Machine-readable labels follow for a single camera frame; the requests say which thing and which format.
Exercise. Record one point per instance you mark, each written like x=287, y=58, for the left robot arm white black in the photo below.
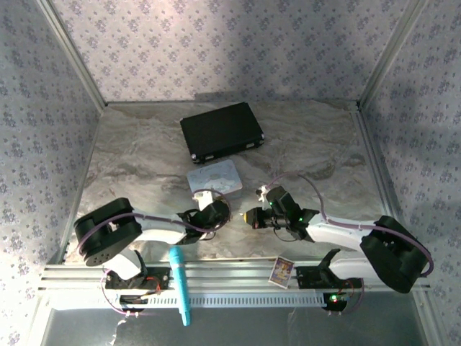
x=158, y=227

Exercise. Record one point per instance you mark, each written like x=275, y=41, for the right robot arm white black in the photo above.
x=338, y=230

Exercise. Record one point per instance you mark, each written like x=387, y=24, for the pastel cartoon tin box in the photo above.
x=216, y=176

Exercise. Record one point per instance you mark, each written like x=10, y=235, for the small picture card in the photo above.
x=282, y=272

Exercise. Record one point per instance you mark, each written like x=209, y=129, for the teal marker pen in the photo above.
x=179, y=274

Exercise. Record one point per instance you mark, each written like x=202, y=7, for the black hard case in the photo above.
x=221, y=131

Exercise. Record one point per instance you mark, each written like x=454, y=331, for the circuit board with LEDs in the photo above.
x=336, y=299

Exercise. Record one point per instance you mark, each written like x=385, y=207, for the aluminium front rail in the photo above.
x=234, y=275

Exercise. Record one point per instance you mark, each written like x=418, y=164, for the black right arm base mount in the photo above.
x=309, y=275

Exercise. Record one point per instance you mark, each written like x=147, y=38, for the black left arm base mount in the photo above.
x=162, y=279

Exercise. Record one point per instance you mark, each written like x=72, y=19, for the aluminium side rail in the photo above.
x=374, y=162

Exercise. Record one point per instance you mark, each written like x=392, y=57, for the aluminium corner post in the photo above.
x=392, y=54
x=72, y=54

